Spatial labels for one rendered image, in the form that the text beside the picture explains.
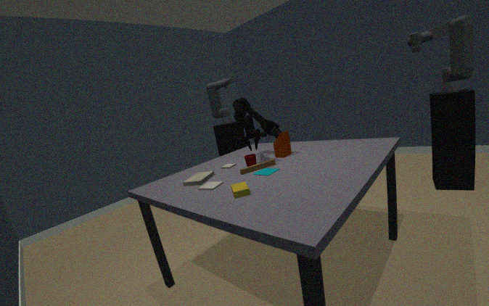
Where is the tan flat bar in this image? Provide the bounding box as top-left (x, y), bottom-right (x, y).
top-left (240, 160), bottom-right (276, 175)

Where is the yellow block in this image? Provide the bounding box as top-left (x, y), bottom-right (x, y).
top-left (231, 182), bottom-right (250, 199)

